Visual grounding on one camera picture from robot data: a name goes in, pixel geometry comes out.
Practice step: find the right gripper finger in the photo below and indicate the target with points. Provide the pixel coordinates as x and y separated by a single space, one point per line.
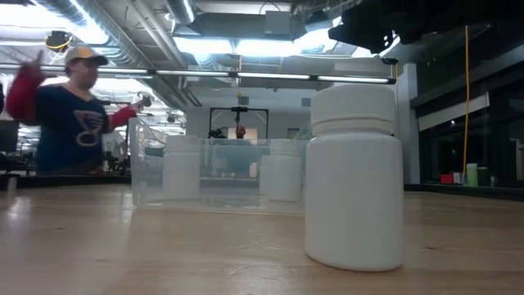
360 26

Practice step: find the clear plastic basket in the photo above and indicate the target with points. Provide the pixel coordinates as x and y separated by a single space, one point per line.
229 201

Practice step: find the grey ceiling box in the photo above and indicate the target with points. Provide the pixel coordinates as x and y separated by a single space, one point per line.
278 22

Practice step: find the overhead light bar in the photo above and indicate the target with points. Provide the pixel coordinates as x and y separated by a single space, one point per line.
274 75

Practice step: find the person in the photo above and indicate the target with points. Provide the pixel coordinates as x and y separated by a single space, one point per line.
240 132
69 123

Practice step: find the light green cup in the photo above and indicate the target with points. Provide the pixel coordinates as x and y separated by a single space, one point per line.
472 175

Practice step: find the red box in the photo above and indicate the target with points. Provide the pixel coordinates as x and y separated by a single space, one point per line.
446 178

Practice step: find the dark green cup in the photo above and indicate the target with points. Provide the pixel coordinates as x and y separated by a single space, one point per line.
483 177

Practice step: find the black background table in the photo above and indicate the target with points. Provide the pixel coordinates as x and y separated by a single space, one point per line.
471 191
61 181

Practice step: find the person's cap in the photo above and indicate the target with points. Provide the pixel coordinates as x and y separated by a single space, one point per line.
84 53

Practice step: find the black monitor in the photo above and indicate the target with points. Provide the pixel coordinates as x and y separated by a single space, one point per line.
9 135

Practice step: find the black metal rig frame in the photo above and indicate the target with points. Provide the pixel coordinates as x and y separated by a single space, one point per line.
239 109

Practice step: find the silver ceiling duct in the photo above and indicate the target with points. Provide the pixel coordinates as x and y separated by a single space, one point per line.
182 10

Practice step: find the small grey post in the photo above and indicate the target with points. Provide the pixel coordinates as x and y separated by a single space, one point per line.
11 183

